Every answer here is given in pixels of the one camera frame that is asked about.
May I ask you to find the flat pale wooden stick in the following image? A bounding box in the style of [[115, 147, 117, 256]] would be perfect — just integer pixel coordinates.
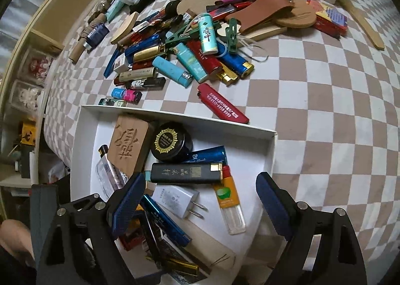
[[170, 225, 237, 273]]

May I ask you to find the long flat wooden stick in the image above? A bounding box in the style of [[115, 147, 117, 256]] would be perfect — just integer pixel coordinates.
[[341, 0, 386, 52]]

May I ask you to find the clear lighter orange label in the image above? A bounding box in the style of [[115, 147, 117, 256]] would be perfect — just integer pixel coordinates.
[[213, 165, 246, 235]]

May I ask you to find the brown leather sheath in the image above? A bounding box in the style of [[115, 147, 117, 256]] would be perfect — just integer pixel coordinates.
[[234, 0, 295, 34]]

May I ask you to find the pink lighter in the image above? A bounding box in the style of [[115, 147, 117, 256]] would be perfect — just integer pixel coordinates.
[[123, 89, 143, 104]]

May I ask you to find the black lighter gold band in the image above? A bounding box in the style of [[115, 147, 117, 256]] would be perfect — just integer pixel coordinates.
[[151, 162, 223, 184]]

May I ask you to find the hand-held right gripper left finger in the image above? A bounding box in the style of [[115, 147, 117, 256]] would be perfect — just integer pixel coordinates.
[[36, 172, 163, 285]]

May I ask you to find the red plastic item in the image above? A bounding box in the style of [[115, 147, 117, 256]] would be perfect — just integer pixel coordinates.
[[119, 228, 144, 252]]

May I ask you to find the blue lighter gold base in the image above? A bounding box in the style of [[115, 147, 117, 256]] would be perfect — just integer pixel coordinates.
[[219, 50, 255, 78]]

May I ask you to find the large blue metallic lighter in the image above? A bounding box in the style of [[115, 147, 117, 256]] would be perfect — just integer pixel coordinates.
[[133, 34, 161, 52]]

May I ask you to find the short gold lighter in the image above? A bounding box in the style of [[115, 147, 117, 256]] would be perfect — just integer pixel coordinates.
[[216, 70, 240, 86]]

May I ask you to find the slim blue metallic lighter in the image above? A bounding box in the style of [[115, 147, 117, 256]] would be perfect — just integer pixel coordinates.
[[140, 194, 192, 246]]

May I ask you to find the dark red lighter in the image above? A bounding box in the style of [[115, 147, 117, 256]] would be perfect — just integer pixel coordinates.
[[187, 39, 223, 75]]

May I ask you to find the slim gold lighter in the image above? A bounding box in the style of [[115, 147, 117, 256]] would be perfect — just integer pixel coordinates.
[[156, 257, 200, 277]]

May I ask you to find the teal lighter gold top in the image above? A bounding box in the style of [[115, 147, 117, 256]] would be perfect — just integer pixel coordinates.
[[172, 43, 209, 83]]

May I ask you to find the teal printed tube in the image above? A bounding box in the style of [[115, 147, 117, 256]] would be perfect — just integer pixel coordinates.
[[198, 13, 219, 55]]

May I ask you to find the wooden shelf unit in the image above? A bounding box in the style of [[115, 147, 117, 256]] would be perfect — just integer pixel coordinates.
[[0, 0, 117, 223]]

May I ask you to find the pale wooden board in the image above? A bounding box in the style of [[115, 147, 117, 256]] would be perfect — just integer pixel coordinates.
[[240, 23, 289, 43]]

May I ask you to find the green clothespin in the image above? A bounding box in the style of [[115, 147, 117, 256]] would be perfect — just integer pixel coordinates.
[[165, 26, 201, 51], [223, 18, 240, 56]]

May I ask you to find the gold rectangular lighter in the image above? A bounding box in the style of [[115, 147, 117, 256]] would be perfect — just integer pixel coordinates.
[[133, 44, 167, 62]]

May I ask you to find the light blue lighter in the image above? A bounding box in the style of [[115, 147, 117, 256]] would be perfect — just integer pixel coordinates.
[[152, 56, 194, 88]]

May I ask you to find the person's leg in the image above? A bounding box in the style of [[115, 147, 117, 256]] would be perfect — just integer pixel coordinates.
[[0, 219, 36, 262]]

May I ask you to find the white cardboard tray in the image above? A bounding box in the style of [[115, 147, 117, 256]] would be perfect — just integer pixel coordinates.
[[70, 104, 278, 285]]

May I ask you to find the black lighter white face print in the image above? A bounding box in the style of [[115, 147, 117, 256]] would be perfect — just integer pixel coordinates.
[[125, 77, 166, 90]]

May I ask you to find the red blue box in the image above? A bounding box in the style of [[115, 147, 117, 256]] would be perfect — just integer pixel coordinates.
[[307, 0, 350, 38]]

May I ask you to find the light teal box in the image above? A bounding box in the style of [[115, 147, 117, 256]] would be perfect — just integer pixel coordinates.
[[105, 0, 126, 22]]

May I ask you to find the gold cylinder lighter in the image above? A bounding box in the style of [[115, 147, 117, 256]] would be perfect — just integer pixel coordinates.
[[118, 67, 157, 83]]

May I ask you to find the checkered cloth desktop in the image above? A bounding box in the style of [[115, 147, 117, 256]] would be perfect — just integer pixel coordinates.
[[44, 0, 400, 285]]

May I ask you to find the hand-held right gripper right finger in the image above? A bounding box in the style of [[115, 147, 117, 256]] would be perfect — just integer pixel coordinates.
[[255, 172, 368, 285]]

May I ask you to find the dark blue glossy lighter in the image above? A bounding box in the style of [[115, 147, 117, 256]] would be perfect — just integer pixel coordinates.
[[183, 145, 228, 165]]

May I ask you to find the red lighter white print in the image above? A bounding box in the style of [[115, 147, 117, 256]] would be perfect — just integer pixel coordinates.
[[197, 83, 250, 125]]

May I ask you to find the black round jar gold label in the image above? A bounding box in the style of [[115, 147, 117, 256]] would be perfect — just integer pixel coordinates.
[[150, 121, 194, 161]]

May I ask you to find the carved wooden block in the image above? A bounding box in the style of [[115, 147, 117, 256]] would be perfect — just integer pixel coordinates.
[[108, 115, 156, 179]]

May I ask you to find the round wooden paddle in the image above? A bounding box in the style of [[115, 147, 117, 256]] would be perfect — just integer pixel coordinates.
[[275, 0, 318, 28]]

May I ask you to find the green black printed lighter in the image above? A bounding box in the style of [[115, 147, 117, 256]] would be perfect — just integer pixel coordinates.
[[98, 97, 129, 107]]

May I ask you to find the white charger plug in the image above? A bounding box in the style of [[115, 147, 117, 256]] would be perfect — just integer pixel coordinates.
[[152, 184, 207, 219]]

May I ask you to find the long blue metallic lighter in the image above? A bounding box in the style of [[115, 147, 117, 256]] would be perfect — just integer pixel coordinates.
[[124, 48, 138, 65]]

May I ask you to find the clear plastic lighter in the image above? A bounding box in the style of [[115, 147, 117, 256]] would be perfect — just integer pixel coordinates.
[[95, 144, 129, 199]]

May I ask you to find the oval wooden piece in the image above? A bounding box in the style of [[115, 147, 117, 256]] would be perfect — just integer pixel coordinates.
[[110, 12, 140, 45]]

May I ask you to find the clear plastic box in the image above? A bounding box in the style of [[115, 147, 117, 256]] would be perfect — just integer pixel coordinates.
[[17, 47, 56, 86], [9, 80, 45, 114]]

